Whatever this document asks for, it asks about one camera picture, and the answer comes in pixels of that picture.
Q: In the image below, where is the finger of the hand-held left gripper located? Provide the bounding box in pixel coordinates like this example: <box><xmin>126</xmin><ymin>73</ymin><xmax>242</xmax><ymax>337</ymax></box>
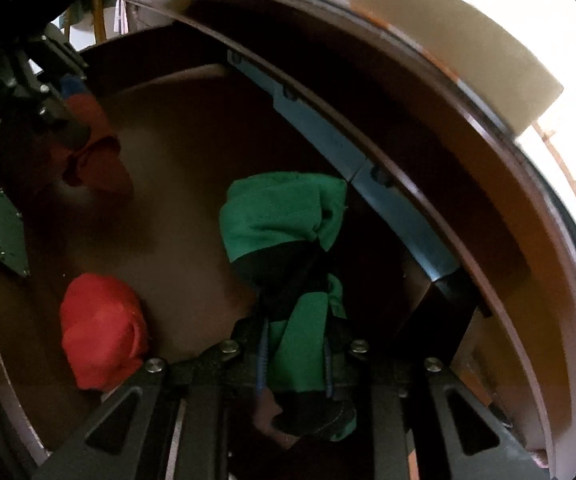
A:
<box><xmin>28</xmin><ymin>35</ymin><xmax>91</xmax><ymax>99</ymax></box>
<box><xmin>0</xmin><ymin>92</ymin><xmax>93</xmax><ymax>151</ymax></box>

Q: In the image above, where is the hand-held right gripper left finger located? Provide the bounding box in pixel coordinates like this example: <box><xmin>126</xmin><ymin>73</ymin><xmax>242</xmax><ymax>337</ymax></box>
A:
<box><xmin>32</xmin><ymin>317</ymin><xmax>271</xmax><ymax>480</ymax></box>

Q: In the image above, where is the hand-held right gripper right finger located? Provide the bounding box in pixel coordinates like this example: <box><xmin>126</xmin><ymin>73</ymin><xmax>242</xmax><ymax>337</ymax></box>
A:
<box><xmin>320</xmin><ymin>317</ymin><xmax>551</xmax><ymax>480</ymax></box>

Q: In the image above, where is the red underwear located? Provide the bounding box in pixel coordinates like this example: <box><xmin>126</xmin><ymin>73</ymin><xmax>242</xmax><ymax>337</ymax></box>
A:
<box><xmin>60</xmin><ymin>273</ymin><xmax>149</xmax><ymax>391</ymax></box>
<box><xmin>60</xmin><ymin>95</ymin><xmax>134</xmax><ymax>196</ymax></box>

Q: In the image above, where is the green and black underwear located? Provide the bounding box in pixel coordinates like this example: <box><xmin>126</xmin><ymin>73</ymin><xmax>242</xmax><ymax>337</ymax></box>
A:
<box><xmin>219</xmin><ymin>171</ymin><xmax>357</xmax><ymax>442</ymax></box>

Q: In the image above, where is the shallow cardboard box tray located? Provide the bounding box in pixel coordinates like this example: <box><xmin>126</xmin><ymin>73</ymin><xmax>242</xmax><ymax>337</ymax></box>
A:
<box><xmin>208</xmin><ymin>0</ymin><xmax>565</xmax><ymax>133</ymax></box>

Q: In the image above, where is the brown wooden dresser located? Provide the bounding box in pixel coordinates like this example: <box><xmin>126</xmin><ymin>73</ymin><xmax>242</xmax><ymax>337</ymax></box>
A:
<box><xmin>112</xmin><ymin>0</ymin><xmax>576</xmax><ymax>480</ymax></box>

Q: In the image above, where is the blue metal rail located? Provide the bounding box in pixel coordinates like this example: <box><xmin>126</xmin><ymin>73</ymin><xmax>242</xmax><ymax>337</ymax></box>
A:
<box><xmin>227</xmin><ymin>50</ymin><xmax>461</xmax><ymax>281</ymax></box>

